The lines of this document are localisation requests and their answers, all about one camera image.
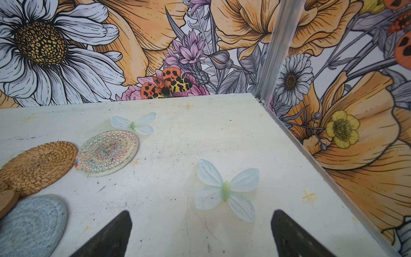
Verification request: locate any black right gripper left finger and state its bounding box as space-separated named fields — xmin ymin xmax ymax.
xmin=71 ymin=210 xmax=132 ymax=257

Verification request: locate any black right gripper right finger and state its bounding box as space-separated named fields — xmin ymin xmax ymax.
xmin=271 ymin=209 xmax=335 ymax=257

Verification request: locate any grey-blue woven round coaster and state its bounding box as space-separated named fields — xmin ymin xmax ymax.
xmin=1 ymin=195 xmax=67 ymax=257

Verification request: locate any multicolour zigzag round coaster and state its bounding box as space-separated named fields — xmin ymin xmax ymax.
xmin=74 ymin=130 xmax=139 ymax=177

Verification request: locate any woven rattan round coaster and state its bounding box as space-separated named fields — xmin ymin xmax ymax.
xmin=1 ymin=141 xmax=78 ymax=197

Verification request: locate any cork paw print coaster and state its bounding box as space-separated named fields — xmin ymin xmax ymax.
xmin=0 ymin=181 xmax=19 ymax=218

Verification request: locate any aluminium right corner post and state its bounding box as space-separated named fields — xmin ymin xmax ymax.
xmin=256 ymin=0 xmax=305 ymax=107

